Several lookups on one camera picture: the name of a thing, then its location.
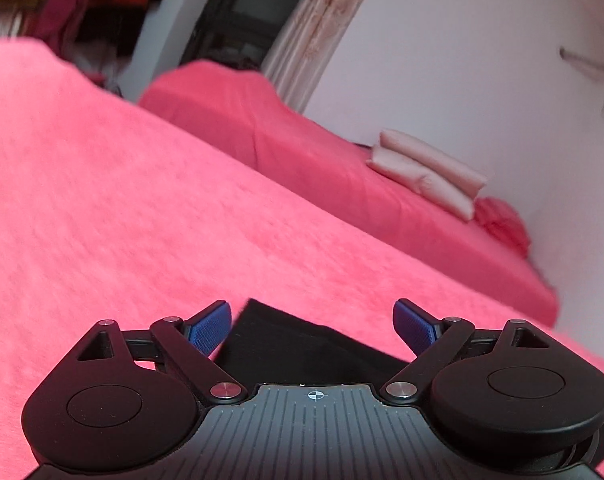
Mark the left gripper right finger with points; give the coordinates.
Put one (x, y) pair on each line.
(511, 387)

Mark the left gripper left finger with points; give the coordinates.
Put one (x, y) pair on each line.
(122, 399)

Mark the black pants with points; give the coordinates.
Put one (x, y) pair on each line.
(268, 346)

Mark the red ruffled pillow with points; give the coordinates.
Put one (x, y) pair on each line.
(503, 223)

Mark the pink plush bed blanket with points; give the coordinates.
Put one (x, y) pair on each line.
(109, 213)

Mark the upper folded pale pink quilt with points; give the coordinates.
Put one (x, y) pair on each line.
(464, 177)

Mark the folded pale pink quilt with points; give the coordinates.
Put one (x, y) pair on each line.
(464, 177)
(422, 181)

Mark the lower folded pale pink quilt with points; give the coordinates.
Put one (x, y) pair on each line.
(422, 181)

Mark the pink bed behind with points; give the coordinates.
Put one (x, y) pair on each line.
(240, 113)

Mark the hanging red clothes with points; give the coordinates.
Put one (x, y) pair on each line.
(61, 24)

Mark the dark doorway cabinet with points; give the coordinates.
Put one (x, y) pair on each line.
(237, 33)

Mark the beige patterned curtain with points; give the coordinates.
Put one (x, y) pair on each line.
(304, 47)

